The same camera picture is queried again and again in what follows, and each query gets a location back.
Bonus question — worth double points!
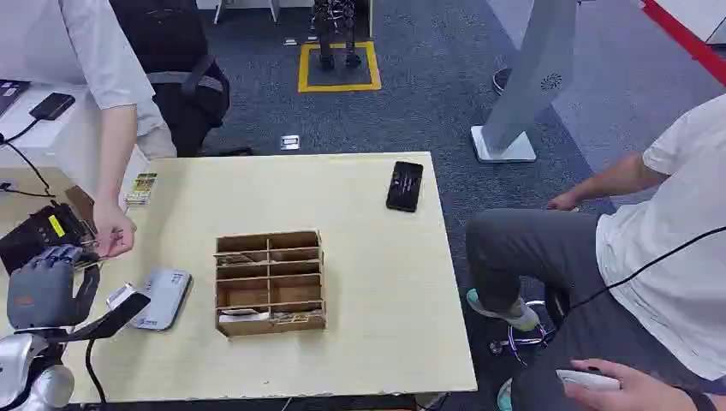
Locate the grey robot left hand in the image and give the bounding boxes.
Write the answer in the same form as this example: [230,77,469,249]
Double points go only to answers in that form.
[6,243,102,332]

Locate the person's left hand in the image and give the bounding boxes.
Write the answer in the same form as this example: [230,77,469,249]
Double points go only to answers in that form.
[92,198,139,259]
[562,357,700,411]

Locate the person's right hand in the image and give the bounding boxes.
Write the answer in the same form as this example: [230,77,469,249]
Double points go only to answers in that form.
[545,189,581,213]

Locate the white handheld controller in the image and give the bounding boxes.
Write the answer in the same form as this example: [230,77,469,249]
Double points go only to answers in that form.
[555,367,622,394]

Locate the brown cardboard piece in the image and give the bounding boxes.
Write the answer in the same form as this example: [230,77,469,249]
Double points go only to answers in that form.
[63,184,98,229]

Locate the stack of printed cards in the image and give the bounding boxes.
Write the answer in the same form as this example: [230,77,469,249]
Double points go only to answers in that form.
[122,172,159,207]

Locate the black device with yellow label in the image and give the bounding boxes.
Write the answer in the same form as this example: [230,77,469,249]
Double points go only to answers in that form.
[0,200,98,277]

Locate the grey flat device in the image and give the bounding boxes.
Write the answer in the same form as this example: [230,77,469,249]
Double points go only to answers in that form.
[127,268,194,332]

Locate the white side desk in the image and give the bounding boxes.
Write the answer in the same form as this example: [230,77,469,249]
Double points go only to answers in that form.
[0,79,152,199]

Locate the person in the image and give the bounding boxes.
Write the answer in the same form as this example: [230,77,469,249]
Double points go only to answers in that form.
[465,92,726,411]
[0,0,179,259]

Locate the chrome stool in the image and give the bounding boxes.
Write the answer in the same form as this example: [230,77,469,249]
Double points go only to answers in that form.
[488,288,570,366]

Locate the brown patterned card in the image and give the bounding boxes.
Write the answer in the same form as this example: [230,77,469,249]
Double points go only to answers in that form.
[216,253,266,267]

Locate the grey stand with white base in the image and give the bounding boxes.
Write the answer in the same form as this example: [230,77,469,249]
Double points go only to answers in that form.
[470,0,580,165]

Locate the black round object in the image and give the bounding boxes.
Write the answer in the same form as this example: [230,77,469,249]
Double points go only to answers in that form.
[491,66,515,97]

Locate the white card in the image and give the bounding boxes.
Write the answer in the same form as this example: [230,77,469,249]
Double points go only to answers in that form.
[217,308,273,325]

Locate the black smartphone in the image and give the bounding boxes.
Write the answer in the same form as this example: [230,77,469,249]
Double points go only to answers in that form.
[384,161,425,214]

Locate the wooden card box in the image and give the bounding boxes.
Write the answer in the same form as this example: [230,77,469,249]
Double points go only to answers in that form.
[214,229,328,339]

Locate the dark laptop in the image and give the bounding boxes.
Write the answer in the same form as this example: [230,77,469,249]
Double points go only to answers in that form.
[0,78,33,118]

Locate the black office chair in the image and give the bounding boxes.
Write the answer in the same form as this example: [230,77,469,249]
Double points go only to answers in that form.
[109,0,232,158]

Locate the yellow printed card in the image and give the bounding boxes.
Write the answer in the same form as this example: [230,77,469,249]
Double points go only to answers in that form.
[271,310,325,329]

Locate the white furniture legs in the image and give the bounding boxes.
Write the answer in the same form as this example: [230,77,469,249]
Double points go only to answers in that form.
[212,0,282,26]

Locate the black robot legs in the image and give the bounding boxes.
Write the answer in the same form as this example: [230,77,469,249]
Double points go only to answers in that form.
[311,0,364,73]

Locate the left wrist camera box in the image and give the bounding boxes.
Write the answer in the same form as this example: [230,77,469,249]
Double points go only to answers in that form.
[57,283,152,343]

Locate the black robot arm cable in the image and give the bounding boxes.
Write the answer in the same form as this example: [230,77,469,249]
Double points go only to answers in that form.
[83,337,109,405]

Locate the black adapter cable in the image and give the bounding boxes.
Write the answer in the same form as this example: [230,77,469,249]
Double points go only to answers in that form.
[0,116,58,200]

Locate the black controller cable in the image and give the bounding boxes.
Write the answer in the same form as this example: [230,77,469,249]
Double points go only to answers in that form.
[567,225,726,312]

